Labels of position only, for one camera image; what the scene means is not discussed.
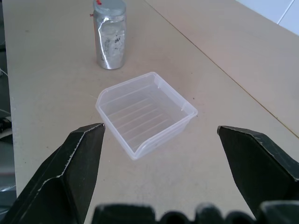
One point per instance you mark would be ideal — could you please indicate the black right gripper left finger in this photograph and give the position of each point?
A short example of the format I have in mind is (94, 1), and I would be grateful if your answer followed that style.
(67, 172)

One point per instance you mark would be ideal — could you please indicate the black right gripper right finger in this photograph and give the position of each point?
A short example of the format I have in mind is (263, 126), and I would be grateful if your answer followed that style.
(259, 168)

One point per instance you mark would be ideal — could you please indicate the clear plastic container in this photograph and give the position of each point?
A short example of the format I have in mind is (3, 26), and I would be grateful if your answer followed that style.
(144, 114)

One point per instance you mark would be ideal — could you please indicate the silver cylindrical can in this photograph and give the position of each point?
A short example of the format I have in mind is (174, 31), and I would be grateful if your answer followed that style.
(109, 35)

